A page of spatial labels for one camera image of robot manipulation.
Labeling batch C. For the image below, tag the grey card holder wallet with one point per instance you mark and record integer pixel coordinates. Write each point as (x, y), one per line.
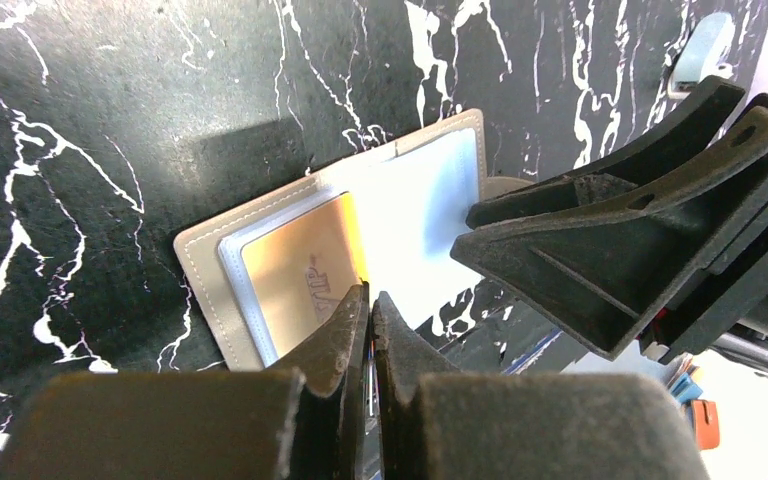
(412, 196)

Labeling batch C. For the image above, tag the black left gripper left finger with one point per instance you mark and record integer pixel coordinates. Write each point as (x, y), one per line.
(300, 418)

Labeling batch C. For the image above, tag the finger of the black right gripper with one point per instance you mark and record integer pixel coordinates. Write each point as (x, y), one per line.
(681, 135)

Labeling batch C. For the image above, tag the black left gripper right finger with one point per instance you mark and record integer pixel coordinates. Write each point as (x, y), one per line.
(438, 422)

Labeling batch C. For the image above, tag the gold VIP card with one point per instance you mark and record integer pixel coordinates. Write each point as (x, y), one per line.
(299, 264)

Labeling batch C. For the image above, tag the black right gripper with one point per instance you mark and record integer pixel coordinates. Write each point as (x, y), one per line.
(680, 263)

